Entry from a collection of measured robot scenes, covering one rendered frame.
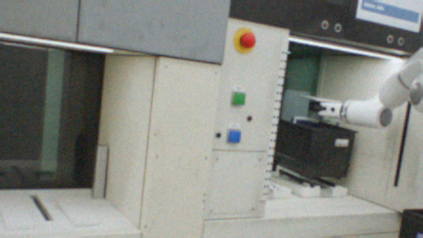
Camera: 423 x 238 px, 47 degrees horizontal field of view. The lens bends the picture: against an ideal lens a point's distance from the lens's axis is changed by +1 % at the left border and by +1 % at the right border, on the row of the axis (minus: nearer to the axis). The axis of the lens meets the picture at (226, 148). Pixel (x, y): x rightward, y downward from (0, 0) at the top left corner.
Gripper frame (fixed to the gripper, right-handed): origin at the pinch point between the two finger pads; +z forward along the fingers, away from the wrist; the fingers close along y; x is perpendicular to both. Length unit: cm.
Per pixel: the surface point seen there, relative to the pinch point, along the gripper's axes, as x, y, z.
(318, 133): -8.8, -7.7, -10.5
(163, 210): -29, -74, -28
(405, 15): 32.2, 1.4, -31.1
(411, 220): -28, -7, -51
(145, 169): -19, -79, -26
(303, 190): -29.3, -10.8, -10.4
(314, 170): -22.3, -6.2, -9.7
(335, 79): 11.4, 15.6, 8.4
